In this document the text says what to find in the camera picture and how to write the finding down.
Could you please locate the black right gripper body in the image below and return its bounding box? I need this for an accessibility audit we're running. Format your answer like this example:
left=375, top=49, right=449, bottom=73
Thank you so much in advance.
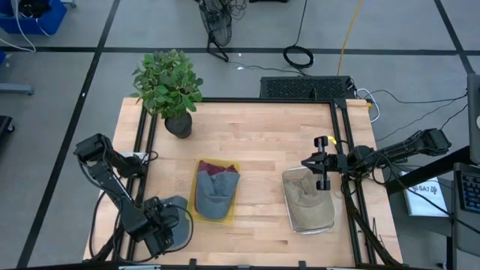
left=314, top=136, right=349, bottom=191

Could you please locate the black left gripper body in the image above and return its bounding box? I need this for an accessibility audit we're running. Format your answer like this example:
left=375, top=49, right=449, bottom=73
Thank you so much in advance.
left=144, top=196, right=177, bottom=258

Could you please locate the grey-blue baseball cap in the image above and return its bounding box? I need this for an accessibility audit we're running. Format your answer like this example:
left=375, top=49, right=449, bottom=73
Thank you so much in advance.
left=159, top=194, right=191, bottom=251
left=193, top=169, right=242, bottom=221

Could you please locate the tan baseball cap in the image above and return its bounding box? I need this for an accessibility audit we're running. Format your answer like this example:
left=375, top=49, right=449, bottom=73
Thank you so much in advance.
left=283, top=169, right=335, bottom=230

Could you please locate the maroon baseball cap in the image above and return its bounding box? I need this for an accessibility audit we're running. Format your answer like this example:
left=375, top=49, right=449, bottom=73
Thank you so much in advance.
left=196, top=160, right=240, bottom=177

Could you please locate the yellow translucent plastic bin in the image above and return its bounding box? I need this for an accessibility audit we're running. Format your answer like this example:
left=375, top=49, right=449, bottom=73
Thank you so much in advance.
left=187, top=157, right=242, bottom=226

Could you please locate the clear plastic bin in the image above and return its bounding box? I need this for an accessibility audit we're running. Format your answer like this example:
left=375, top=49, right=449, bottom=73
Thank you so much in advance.
left=281, top=166, right=336, bottom=236

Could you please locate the black computer case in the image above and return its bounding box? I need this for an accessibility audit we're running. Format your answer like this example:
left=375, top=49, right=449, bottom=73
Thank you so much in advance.
left=259, top=75, right=356, bottom=101

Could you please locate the black metal beam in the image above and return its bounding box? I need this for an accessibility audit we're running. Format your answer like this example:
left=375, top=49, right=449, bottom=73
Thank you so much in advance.
left=385, top=145, right=473, bottom=196

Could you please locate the white printed paper sheet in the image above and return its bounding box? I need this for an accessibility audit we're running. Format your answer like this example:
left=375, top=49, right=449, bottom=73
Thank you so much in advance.
left=399, top=170, right=449, bottom=218

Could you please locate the black computer keyboard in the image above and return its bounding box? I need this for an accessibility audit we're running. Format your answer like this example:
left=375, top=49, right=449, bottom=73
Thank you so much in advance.
left=453, top=163, right=480, bottom=215

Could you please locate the green plant in black pot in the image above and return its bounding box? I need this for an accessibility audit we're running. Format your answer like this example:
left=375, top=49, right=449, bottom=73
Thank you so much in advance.
left=130, top=48, right=204, bottom=140

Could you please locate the grey computer monitor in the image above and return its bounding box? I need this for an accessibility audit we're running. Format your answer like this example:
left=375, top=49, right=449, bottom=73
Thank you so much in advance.
left=466, top=73, right=480, bottom=164

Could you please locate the black floor fan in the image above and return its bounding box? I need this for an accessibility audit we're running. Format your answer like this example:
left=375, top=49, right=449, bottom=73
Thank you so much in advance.
left=196, top=0, right=233, bottom=63

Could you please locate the black caster foot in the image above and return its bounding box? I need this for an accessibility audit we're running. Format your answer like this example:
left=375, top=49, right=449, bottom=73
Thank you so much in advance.
left=0, top=115, right=15, bottom=136

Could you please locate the grey table foot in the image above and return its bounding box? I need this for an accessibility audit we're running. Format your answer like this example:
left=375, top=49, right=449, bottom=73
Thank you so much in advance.
left=0, top=82, right=35, bottom=95

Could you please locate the blue plastic floor bin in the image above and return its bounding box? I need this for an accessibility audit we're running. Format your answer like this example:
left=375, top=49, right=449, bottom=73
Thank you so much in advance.
left=0, top=0, right=68, bottom=35

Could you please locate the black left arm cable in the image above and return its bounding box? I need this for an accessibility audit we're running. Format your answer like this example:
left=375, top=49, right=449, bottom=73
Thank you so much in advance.
left=112, top=202, right=195, bottom=263

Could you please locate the black aluminium table frame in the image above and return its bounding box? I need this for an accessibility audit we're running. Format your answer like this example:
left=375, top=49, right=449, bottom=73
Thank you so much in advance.
left=84, top=97, right=404, bottom=270

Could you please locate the black cable with coil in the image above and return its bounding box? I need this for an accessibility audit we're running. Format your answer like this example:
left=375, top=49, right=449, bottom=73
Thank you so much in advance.
left=281, top=0, right=315, bottom=71

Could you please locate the yellow hanging cable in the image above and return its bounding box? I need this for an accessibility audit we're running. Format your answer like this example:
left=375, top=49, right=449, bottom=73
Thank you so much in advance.
left=336, top=0, right=365, bottom=76

